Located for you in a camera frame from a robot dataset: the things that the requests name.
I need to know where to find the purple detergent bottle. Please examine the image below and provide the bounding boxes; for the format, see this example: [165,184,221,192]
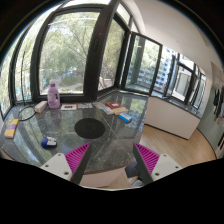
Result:
[47,79,60,109]

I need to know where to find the black cable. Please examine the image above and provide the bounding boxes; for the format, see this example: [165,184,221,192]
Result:
[17,60,37,122]

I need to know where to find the flat white card box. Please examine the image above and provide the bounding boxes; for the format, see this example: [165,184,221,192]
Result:
[61,104,77,111]

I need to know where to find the blue and white box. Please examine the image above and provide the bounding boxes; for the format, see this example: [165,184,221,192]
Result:
[119,113,132,123]

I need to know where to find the blue and white computer mouse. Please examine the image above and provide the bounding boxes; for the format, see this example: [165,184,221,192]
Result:
[41,137,57,149]

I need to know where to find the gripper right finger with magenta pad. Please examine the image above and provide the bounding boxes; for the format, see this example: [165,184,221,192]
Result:
[133,143,182,185]

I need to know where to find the white and orange box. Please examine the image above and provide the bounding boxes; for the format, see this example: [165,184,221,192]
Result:
[34,101,47,113]

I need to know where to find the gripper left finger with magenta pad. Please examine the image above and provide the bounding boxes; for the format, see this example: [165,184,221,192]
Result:
[41,142,92,185]

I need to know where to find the yellow and purple box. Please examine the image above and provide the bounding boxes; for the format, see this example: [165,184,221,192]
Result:
[4,119,19,139]

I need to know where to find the hanging dark clothes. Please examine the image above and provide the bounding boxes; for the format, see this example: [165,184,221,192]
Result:
[213,86,224,123]

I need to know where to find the round black mouse pad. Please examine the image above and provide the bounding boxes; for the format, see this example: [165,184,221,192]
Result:
[74,118,105,139]

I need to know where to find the black window frame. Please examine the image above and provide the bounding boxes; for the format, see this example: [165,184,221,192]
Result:
[8,0,202,105]

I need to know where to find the white and blue book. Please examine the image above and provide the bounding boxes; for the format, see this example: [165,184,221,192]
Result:
[98,103,114,115]

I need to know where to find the red book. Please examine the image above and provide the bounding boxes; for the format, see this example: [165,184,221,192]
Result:
[105,102,121,109]

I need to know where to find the tan flat box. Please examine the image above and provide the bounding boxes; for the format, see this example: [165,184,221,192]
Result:
[113,107,128,115]

